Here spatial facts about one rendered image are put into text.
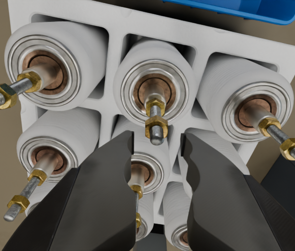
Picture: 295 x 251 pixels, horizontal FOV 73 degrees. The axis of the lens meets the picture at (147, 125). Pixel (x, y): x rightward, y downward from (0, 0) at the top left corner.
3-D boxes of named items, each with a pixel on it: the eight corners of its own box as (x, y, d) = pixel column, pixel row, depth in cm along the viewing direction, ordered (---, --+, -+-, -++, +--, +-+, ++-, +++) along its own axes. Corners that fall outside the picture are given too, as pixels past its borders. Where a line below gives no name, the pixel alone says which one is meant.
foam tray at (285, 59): (250, 37, 42) (310, 49, 27) (194, 176, 61) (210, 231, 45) (62, -5, 39) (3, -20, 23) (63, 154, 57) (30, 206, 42)
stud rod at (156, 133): (152, 107, 21) (153, 148, 14) (147, 99, 20) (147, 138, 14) (161, 102, 21) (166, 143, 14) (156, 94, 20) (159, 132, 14)
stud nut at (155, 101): (150, 118, 20) (150, 122, 19) (141, 104, 19) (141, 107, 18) (168, 109, 19) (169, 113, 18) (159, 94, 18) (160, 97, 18)
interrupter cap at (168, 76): (202, 82, 22) (203, 84, 21) (163, 133, 25) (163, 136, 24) (143, 43, 20) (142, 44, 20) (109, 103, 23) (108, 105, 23)
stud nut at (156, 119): (150, 139, 16) (150, 145, 16) (140, 123, 16) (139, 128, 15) (172, 128, 16) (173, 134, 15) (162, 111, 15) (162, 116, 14)
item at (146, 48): (188, 53, 37) (216, 80, 22) (159, 95, 41) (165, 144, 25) (144, 23, 35) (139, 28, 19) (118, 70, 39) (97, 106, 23)
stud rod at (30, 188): (39, 165, 26) (0, 216, 19) (46, 163, 25) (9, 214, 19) (43, 170, 26) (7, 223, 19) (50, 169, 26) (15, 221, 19)
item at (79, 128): (55, 93, 41) (-3, 140, 26) (98, 78, 40) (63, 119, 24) (77, 131, 46) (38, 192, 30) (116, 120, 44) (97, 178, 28)
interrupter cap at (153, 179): (171, 157, 27) (171, 161, 26) (154, 196, 30) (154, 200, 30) (115, 144, 26) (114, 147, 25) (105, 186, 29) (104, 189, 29)
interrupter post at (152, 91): (169, 89, 22) (172, 100, 19) (157, 106, 23) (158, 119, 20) (150, 78, 22) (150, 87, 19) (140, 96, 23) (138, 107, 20)
